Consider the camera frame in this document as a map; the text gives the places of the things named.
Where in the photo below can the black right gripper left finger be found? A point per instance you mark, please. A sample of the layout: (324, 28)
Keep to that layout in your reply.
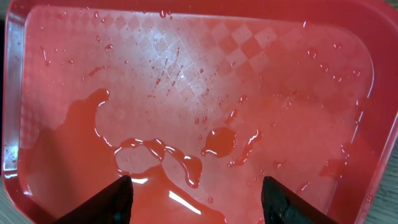
(112, 205)

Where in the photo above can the red plastic tray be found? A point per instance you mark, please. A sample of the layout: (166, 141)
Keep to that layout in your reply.
(197, 102)

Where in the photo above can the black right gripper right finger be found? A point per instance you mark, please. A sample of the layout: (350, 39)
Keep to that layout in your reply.
(283, 206)

